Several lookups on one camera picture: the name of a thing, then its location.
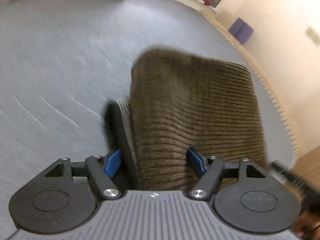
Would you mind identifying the brown corduroy pants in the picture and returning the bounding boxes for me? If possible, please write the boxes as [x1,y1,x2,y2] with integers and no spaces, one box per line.
[105,47,268,191]

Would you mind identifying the person's right hand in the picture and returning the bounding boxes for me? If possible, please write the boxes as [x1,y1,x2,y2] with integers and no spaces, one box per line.
[292,211,319,239]

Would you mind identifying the grey quilted mattress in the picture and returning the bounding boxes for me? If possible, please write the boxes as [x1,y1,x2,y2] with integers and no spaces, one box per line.
[1,0,292,239]

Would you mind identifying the purple box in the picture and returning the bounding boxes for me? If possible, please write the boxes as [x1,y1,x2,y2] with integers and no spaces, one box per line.
[228,18,253,45]

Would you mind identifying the wall outlet plate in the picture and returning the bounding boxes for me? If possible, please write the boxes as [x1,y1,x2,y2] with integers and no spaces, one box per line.
[305,27,320,46]

